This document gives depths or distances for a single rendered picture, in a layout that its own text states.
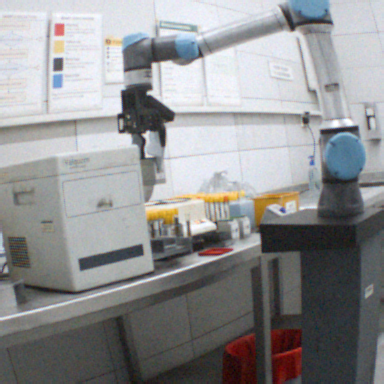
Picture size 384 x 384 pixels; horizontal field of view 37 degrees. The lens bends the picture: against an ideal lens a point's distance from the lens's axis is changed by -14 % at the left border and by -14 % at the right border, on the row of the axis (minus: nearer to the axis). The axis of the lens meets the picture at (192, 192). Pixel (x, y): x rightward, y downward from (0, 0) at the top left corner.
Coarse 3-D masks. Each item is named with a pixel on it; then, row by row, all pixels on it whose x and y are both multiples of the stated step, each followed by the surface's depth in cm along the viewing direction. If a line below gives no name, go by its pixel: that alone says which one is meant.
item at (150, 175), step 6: (144, 162) 160; (150, 162) 159; (162, 162) 161; (144, 168) 160; (150, 168) 159; (156, 168) 159; (162, 168) 161; (144, 174) 160; (150, 174) 159; (156, 174) 159; (162, 174) 160; (144, 180) 160; (150, 180) 159; (156, 180) 159; (162, 180) 160
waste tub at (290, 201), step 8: (296, 192) 220; (256, 200) 217; (264, 200) 215; (272, 200) 213; (280, 200) 211; (288, 200) 215; (296, 200) 219; (256, 208) 217; (264, 208) 215; (288, 208) 215; (296, 208) 219; (256, 216) 218; (256, 224) 218
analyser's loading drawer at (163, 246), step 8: (152, 240) 160; (160, 240) 159; (168, 240) 163; (176, 240) 168; (184, 240) 167; (152, 248) 160; (160, 248) 159; (168, 248) 160; (176, 248) 162; (184, 248) 164; (160, 256) 157
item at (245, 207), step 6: (234, 204) 204; (240, 204) 203; (246, 204) 207; (252, 204) 211; (234, 210) 204; (240, 210) 203; (246, 210) 206; (252, 210) 210; (252, 216) 210; (252, 222) 210; (252, 228) 210; (258, 228) 210
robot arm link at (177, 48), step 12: (168, 36) 154; (180, 36) 153; (192, 36) 153; (156, 48) 153; (168, 48) 153; (180, 48) 153; (192, 48) 153; (156, 60) 156; (168, 60) 156; (180, 60) 159
